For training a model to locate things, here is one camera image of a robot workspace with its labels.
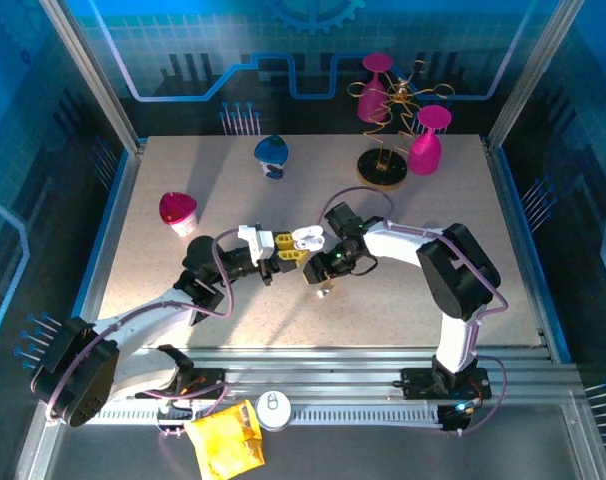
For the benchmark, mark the black controller board with LED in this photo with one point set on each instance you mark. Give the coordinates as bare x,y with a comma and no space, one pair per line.
460,412

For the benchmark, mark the magenta wine glass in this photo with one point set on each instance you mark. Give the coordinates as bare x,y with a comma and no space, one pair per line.
372,102
425,152

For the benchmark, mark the aluminium frame rail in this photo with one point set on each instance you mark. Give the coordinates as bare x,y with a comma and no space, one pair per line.
308,370

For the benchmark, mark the white cup with magenta lid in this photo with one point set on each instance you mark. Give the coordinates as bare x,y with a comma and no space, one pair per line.
177,210

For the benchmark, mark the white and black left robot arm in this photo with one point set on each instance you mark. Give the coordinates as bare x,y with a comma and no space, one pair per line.
143,312

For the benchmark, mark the aluminium frame post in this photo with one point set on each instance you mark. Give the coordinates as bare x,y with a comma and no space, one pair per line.
530,75
95,80

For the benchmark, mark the white round can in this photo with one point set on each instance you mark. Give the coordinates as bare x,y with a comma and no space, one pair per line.
273,409

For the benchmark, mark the white cup with blue lid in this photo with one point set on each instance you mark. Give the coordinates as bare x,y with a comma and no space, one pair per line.
271,152

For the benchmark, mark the small clear fragment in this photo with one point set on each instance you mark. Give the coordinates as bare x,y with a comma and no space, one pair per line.
324,291

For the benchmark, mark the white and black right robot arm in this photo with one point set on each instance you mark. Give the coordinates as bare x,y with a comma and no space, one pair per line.
403,240

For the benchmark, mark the white earbud charging case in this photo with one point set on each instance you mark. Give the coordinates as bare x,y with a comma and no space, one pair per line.
308,239

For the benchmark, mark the yellow snack bag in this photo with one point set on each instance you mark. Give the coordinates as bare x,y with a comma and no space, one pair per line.
225,440

